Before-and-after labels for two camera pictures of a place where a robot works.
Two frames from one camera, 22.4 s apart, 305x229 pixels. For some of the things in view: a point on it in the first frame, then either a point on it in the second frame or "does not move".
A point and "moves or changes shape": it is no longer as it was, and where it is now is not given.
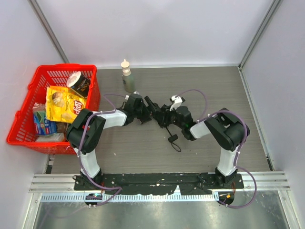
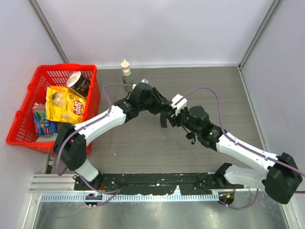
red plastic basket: x=22 y=133 does not move
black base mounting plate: x=158 y=183 does not move
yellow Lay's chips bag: x=63 y=104 does not move
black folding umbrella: x=172 y=138 moves or changes shape
